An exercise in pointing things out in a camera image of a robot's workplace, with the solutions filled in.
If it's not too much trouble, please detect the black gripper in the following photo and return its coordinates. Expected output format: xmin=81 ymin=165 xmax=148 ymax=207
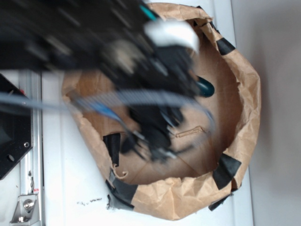
xmin=120 ymin=105 xmax=193 ymax=162

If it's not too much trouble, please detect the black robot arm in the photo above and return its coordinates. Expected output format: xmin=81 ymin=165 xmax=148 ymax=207
xmin=0 ymin=0 xmax=199 ymax=160

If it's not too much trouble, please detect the dark green oval case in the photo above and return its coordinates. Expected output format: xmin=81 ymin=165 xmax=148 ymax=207
xmin=197 ymin=77 xmax=215 ymax=98

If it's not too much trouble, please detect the brown paper bag bin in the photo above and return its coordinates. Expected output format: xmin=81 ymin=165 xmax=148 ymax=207
xmin=73 ymin=3 xmax=261 ymax=220

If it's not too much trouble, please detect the grey cable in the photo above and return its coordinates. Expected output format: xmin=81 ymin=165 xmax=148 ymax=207
xmin=0 ymin=90 xmax=216 ymax=142

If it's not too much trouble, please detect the aluminium extrusion rail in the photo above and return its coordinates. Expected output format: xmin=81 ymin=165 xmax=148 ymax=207
xmin=17 ymin=69 xmax=45 ymax=226

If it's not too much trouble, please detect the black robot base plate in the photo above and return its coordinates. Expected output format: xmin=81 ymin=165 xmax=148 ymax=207
xmin=0 ymin=73 xmax=33 ymax=181

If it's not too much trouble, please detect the metal corner bracket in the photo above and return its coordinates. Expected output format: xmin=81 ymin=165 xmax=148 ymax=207
xmin=9 ymin=194 xmax=40 ymax=226

